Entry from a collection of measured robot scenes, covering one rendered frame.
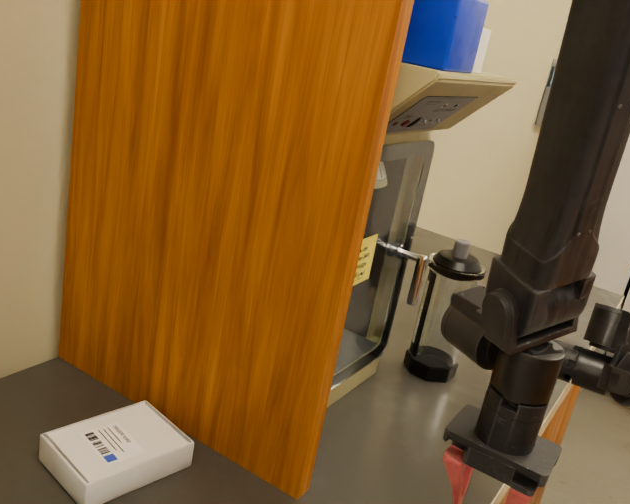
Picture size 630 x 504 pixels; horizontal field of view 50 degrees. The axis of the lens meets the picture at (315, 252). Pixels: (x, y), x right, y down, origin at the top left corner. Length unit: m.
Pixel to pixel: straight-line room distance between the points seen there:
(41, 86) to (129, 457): 0.54
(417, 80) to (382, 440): 0.57
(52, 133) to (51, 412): 0.41
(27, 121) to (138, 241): 0.24
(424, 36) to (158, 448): 0.62
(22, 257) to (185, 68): 0.41
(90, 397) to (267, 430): 0.31
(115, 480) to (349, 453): 0.35
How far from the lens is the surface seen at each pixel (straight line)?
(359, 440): 1.10
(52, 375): 1.16
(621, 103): 0.53
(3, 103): 1.04
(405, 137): 1.06
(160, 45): 0.94
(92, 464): 0.92
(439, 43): 0.85
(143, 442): 0.95
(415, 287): 1.14
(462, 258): 1.26
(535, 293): 0.58
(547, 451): 0.72
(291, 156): 0.81
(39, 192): 1.11
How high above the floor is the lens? 1.54
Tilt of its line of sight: 19 degrees down
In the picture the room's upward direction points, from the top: 11 degrees clockwise
